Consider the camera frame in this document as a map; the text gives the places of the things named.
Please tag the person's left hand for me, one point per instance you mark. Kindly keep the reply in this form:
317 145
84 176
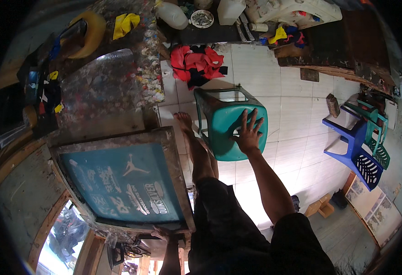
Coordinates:
163 233

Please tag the person's right hand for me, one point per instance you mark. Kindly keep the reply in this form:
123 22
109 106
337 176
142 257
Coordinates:
249 137

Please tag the person's left fingers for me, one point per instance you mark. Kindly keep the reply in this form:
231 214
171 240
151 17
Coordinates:
158 231

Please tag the wooden screen printing frame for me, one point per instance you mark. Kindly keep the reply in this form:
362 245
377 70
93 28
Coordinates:
125 178

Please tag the green plastic stool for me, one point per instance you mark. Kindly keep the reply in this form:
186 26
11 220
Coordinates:
232 127

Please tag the person's body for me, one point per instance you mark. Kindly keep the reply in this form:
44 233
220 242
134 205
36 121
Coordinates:
300 247

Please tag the paint-stained work table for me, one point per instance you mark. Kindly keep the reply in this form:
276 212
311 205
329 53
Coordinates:
111 79

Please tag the cardboard box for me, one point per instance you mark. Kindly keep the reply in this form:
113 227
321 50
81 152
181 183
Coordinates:
320 206

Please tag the pile of red cloth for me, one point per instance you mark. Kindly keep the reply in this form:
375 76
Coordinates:
197 65

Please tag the heap of cut fabric pieces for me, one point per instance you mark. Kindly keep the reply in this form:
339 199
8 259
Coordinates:
47 92

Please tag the yellow cloth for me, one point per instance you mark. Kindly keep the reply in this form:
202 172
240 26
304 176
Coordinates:
125 24

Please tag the yellow round basin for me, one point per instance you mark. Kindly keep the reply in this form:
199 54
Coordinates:
87 34

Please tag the blue plastic chair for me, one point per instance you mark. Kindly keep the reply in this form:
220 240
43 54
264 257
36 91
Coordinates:
355 151

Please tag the wooden block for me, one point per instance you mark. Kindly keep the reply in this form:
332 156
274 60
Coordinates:
333 105

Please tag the printed white boards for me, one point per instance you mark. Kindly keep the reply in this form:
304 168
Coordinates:
373 209

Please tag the round dish with scraps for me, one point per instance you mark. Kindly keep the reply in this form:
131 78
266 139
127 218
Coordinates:
202 18

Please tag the white plastic jug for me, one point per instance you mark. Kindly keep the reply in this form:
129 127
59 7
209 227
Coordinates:
172 14

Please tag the dark flat wood piece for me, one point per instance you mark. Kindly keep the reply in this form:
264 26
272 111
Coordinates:
309 74

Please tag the small white bottle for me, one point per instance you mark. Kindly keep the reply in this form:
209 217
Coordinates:
258 27

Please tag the white plastic jerrycan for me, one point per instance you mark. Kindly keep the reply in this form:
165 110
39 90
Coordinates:
230 11

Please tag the heap of coloured cloth scraps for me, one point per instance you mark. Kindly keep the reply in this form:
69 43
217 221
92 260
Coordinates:
287 36

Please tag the green plastic chair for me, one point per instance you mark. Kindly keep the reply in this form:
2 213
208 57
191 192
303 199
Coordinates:
374 134

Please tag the dark wooden bench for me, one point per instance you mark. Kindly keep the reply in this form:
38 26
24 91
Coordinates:
335 48

